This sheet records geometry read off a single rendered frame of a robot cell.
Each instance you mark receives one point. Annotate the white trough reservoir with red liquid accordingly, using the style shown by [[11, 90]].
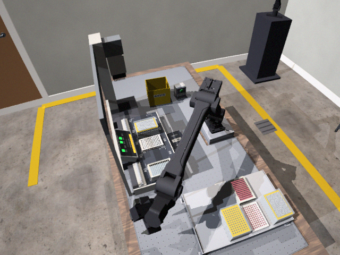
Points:
[[241, 190]]

